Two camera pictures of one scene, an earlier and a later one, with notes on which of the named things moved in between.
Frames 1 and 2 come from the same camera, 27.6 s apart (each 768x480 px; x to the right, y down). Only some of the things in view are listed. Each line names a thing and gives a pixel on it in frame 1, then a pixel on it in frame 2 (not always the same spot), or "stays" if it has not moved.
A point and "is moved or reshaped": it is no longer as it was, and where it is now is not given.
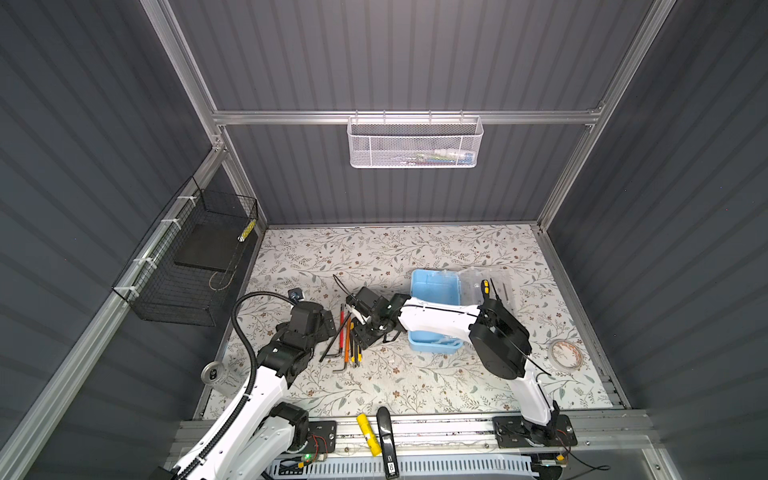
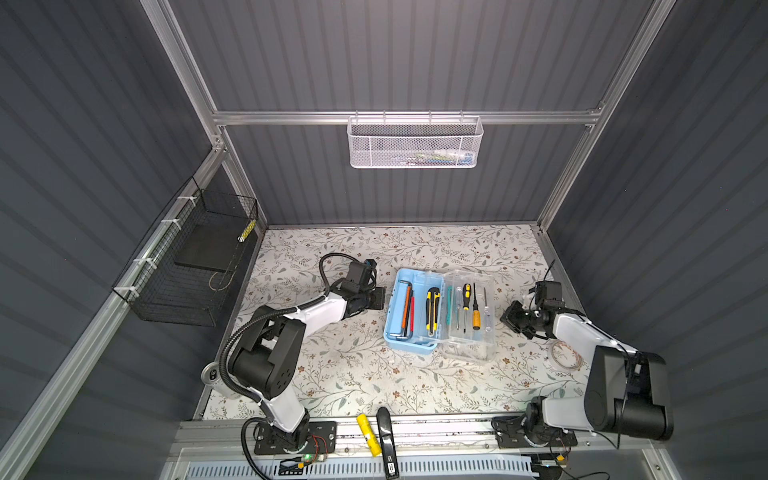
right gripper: x=360 y=335 → x=511 y=319
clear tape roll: x=565 y=355 stays
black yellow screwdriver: x=485 y=290 → x=467 y=296
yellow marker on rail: x=369 y=434 stays
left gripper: x=326 y=330 → x=378 y=294
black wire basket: x=182 y=268 stays
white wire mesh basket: x=414 y=141 stays
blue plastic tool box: x=466 y=287 is moved or reshaped
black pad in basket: x=209 y=246 stays
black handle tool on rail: x=388 y=443 stays
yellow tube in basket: x=247 y=231 stays
